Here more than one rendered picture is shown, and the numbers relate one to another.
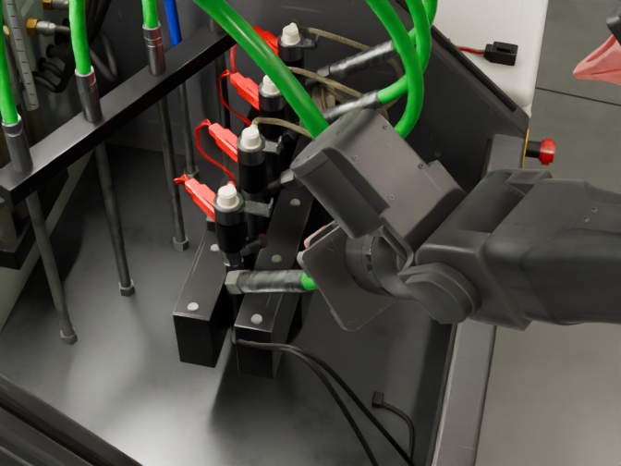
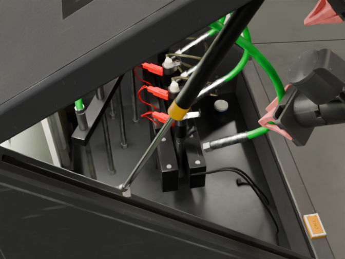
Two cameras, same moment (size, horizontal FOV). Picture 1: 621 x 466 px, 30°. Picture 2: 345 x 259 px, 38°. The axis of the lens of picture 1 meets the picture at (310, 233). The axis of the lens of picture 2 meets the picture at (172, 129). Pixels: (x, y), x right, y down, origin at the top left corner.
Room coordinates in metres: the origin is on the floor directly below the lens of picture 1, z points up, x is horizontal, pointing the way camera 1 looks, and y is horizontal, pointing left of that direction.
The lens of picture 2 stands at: (0.09, 0.36, 1.86)
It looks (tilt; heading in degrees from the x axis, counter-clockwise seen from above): 49 degrees down; 337
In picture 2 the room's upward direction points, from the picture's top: straight up
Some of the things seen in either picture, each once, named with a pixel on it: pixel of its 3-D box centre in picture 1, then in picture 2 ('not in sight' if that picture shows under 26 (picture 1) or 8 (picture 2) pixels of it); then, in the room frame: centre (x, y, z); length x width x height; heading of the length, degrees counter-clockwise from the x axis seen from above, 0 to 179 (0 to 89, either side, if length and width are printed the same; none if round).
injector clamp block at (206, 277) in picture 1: (268, 244); (171, 132); (0.85, 0.05, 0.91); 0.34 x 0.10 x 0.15; 166
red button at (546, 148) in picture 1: (538, 150); not in sight; (1.10, -0.30, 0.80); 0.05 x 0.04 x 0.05; 166
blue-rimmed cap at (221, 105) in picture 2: not in sight; (221, 106); (0.94, -0.14, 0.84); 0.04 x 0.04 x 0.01
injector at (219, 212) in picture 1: (245, 275); (185, 146); (0.73, 0.06, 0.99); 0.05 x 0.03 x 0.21; 76
